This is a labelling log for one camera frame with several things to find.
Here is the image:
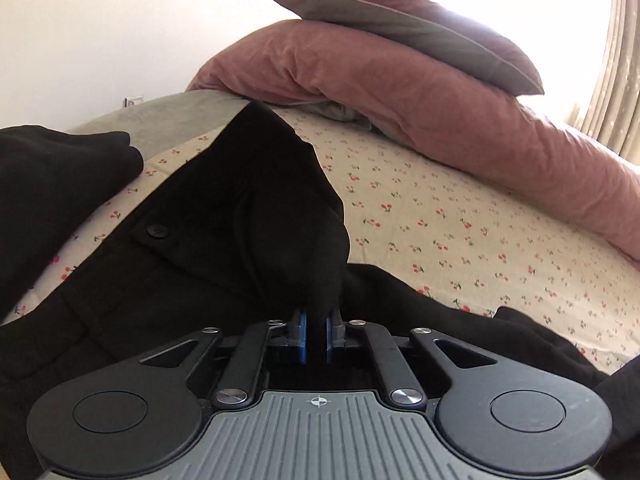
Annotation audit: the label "cherry print bed sheet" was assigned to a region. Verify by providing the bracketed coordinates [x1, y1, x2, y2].
[9, 91, 639, 373]

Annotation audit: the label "white wall socket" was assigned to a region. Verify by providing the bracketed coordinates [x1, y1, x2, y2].
[124, 96, 144, 107]

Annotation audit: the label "pink folded duvet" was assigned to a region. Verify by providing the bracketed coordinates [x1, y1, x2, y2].
[190, 20, 640, 258]

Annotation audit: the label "pink grey pillow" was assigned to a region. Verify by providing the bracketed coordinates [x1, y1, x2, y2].
[273, 0, 544, 96]

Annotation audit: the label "beige curtain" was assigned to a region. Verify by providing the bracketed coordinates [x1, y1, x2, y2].
[568, 0, 639, 165]

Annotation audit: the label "black pants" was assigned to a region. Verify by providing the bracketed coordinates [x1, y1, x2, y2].
[1, 103, 639, 479]

